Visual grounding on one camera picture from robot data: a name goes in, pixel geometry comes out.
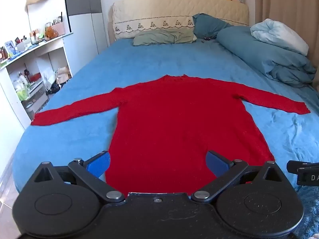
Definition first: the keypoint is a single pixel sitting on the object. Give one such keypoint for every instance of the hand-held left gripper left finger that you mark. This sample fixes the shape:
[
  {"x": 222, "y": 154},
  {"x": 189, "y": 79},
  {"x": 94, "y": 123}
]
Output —
[{"x": 99, "y": 163}]

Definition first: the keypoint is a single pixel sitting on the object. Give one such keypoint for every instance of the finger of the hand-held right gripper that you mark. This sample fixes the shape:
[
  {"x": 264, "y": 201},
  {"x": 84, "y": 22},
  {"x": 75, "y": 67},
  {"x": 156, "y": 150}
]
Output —
[{"x": 294, "y": 166}]

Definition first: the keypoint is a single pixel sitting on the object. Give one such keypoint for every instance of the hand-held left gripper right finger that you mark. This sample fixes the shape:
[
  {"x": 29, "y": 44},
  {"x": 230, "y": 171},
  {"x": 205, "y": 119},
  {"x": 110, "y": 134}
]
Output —
[{"x": 216, "y": 164}]

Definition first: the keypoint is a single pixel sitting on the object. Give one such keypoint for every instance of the red knit sweater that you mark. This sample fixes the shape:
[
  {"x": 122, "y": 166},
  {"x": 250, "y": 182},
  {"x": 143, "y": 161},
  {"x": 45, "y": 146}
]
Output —
[{"x": 179, "y": 124}]

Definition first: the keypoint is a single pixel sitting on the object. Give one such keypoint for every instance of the blue fluffy rug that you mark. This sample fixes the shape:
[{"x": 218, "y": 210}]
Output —
[{"x": 310, "y": 211}]

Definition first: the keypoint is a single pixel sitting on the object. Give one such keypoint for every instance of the crumpled paper bag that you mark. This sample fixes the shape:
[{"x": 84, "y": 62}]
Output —
[{"x": 63, "y": 73}]

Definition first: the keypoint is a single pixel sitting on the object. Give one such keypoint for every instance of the green plastic bag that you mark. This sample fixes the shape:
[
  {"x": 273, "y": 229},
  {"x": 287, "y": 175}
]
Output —
[{"x": 22, "y": 93}]

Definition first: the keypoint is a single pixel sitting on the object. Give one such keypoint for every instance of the red box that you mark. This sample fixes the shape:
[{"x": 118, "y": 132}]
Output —
[{"x": 35, "y": 77}]

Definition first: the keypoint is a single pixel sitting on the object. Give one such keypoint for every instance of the bed with blue sheet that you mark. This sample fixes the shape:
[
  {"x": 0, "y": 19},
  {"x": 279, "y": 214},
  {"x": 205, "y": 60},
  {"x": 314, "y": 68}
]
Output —
[{"x": 149, "y": 59}]

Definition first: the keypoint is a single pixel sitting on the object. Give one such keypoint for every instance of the teal rolled duvet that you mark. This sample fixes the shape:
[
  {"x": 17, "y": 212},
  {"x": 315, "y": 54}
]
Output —
[{"x": 261, "y": 54}]

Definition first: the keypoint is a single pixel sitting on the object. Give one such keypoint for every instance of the white shelf unit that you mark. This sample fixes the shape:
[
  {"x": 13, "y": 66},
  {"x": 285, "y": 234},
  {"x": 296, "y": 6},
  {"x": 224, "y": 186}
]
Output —
[{"x": 53, "y": 46}]

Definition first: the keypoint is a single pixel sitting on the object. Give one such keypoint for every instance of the white and grey wardrobe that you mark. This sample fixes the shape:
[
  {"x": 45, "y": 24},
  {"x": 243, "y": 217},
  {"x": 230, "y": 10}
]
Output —
[{"x": 84, "y": 34}]

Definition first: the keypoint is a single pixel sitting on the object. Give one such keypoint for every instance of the pale blue blanket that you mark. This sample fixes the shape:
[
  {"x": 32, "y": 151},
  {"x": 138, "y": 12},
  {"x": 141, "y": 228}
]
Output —
[{"x": 279, "y": 33}]

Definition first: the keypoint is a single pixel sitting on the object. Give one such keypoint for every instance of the green pillow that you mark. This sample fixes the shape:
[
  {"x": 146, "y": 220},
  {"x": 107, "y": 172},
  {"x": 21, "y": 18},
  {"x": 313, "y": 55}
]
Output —
[{"x": 164, "y": 36}]

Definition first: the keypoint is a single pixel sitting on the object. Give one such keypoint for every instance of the teal pillow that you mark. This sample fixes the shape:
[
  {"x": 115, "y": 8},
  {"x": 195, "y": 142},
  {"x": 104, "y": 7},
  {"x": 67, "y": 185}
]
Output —
[{"x": 209, "y": 26}]

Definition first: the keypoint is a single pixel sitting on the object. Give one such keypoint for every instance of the brown teddy bear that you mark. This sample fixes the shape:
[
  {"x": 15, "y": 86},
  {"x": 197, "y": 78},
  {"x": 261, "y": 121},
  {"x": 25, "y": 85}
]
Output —
[{"x": 51, "y": 32}]

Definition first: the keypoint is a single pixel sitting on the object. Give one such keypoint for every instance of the glass jar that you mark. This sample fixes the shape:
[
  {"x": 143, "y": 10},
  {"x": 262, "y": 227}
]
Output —
[{"x": 47, "y": 25}]

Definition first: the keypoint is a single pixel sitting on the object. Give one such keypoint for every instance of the beige quilted headboard cover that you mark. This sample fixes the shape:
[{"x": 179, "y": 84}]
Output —
[{"x": 179, "y": 8}]

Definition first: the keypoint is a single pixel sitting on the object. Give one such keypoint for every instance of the beige curtain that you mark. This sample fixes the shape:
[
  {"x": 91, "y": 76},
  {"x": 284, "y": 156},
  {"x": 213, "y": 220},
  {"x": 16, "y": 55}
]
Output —
[{"x": 286, "y": 2}]

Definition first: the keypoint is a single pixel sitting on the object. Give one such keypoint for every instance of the blue picture frame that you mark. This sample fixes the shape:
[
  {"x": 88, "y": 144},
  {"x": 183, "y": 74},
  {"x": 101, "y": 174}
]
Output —
[{"x": 10, "y": 47}]

